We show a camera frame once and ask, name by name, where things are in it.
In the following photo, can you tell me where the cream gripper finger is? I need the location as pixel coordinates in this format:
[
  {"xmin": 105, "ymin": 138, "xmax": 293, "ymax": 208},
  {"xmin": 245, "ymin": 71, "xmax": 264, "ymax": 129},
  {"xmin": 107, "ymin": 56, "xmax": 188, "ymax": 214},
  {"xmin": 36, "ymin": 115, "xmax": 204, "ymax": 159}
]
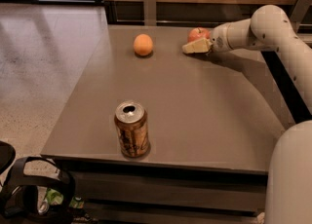
[{"xmin": 182, "ymin": 37, "xmax": 212, "ymax": 54}]

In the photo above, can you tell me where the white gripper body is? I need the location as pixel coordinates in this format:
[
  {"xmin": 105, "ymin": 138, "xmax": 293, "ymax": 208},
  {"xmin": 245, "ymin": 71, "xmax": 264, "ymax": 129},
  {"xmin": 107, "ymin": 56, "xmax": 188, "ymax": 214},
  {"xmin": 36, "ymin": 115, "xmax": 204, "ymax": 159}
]
[{"xmin": 210, "ymin": 23, "xmax": 231, "ymax": 53}]

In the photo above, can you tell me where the red apple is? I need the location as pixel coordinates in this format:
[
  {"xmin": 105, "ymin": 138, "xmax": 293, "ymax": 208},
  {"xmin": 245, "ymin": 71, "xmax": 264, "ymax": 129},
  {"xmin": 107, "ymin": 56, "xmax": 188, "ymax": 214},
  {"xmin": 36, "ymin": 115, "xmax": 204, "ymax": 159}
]
[{"xmin": 187, "ymin": 27, "xmax": 210, "ymax": 42}]

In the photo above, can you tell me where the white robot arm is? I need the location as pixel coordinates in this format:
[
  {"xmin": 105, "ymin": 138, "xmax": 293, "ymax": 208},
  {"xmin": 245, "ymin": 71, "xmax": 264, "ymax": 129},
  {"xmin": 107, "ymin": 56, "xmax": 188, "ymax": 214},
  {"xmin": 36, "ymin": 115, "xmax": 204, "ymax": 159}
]
[{"xmin": 182, "ymin": 5, "xmax": 312, "ymax": 224}]

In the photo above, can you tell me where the orange soda can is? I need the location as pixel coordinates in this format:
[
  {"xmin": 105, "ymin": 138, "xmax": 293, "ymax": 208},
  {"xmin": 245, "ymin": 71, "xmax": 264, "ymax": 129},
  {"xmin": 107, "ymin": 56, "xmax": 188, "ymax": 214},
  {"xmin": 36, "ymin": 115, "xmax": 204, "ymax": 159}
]
[{"xmin": 114, "ymin": 100, "xmax": 150, "ymax": 158}]

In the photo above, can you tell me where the orange fruit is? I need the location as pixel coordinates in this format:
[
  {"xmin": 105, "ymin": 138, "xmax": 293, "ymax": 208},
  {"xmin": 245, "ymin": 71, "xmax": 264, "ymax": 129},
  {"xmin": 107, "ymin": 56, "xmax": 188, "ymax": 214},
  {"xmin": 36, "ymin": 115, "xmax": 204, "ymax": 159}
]
[{"xmin": 133, "ymin": 34, "xmax": 153, "ymax": 56}]

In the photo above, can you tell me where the green snack packet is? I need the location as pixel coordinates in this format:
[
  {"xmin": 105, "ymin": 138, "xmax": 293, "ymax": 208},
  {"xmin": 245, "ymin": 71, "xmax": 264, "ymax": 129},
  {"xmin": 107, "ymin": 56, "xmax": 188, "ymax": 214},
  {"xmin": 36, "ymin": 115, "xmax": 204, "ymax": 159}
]
[{"xmin": 45, "ymin": 188, "xmax": 84, "ymax": 209}]

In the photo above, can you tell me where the grey metal post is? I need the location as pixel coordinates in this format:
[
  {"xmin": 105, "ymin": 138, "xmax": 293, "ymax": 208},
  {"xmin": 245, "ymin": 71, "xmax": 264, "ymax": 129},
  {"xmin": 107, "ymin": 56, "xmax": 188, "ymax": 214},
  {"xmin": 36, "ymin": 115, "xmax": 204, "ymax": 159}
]
[{"xmin": 143, "ymin": 0, "xmax": 157, "ymax": 26}]

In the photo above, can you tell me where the grey metal bracket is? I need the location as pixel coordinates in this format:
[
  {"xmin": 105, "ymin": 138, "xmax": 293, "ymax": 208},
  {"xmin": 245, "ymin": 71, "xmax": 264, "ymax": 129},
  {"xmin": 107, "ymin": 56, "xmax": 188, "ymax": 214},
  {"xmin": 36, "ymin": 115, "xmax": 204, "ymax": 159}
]
[{"xmin": 290, "ymin": 0, "xmax": 312, "ymax": 23}]

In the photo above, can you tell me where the black bag with straps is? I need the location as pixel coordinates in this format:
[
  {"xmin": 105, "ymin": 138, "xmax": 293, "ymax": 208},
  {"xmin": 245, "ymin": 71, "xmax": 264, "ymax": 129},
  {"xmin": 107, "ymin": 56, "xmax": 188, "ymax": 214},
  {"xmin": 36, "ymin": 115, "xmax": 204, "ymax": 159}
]
[{"xmin": 0, "ymin": 157, "xmax": 75, "ymax": 224}]

